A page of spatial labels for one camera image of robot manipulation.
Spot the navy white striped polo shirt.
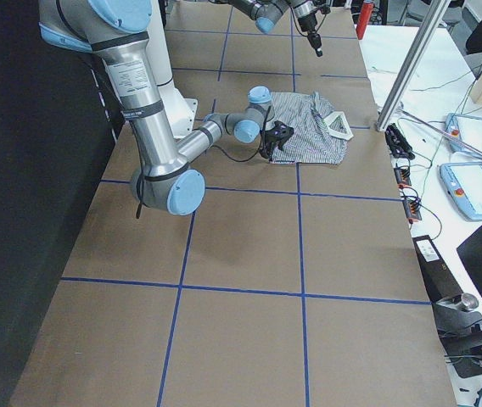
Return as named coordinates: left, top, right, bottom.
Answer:
left=270, top=92, right=348, bottom=164

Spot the black orange connector box lower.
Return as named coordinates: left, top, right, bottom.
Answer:
left=403, top=196, right=422, bottom=224

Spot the long black box white label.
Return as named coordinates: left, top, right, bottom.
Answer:
left=412, top=235, right=463, bottom=303

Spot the black orange connector box upper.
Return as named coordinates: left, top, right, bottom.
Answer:
left=394, top=166, right=412, bottom=189

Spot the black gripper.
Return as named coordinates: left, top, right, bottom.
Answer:
left=260, top=120, right=294, bottom=160
left=295, top=3, right=330, bottom=58

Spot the upper blue teach pendant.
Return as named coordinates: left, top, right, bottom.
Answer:
left=446, top=113, right=482, bottom=152

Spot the black orange connector box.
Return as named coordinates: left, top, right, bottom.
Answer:
left=394, top=166, right=412, bottom=189
left=403, top=196, right=422, bottom=224

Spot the blue teach pendant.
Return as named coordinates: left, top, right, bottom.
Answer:
left=439, top=161, right=482, bottom=221
left=446, top=113, right=482, bottom=152

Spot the aluminium frame post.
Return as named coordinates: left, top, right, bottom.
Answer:
left=376, top=0, right=450, bottom=131

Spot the lower blue teach pendant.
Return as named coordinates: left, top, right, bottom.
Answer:
left=439, top=161, right=482, bottom=221

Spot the black power strip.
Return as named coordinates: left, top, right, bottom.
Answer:
left=384, top=123, right=416, bottom=159

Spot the red bottle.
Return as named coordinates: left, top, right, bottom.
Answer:
left=356, top=0, right=374, bottom=40

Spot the grey monitor stand base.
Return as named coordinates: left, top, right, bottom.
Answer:
left=432, top=296, right=482, bottom=378

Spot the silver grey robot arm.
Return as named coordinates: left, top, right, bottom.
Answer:
left=212, top=0, right=332, bottom=57
left=38, top=1, right=274, bottom=215

